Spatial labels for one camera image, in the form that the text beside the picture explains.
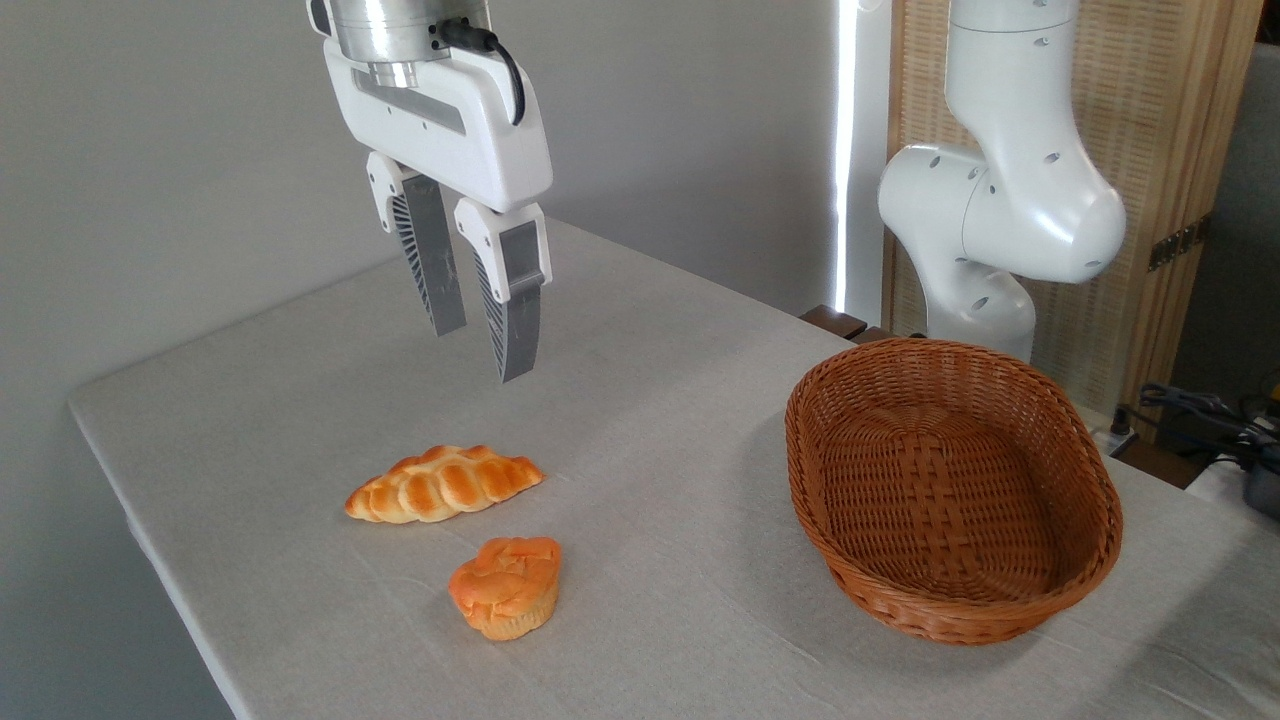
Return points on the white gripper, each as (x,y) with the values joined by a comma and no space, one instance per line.
(460,125)

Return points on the orange muffin bread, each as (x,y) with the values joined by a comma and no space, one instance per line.
(505,590)

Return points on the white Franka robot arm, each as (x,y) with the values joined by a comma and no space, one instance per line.
(1010,190)

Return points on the braided golden bread loaf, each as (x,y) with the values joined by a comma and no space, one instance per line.
(440,485)

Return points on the grey tablecloth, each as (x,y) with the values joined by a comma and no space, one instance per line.
(650,450)

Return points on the brown oval wicker basket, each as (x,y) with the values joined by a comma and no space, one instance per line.
(950,500)

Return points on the bamboo folding screen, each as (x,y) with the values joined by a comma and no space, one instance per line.
(1150,130)

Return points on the dark metal screen hinge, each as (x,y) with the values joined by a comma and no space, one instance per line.
(1178,243)

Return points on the grey device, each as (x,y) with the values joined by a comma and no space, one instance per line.
(1264,490)

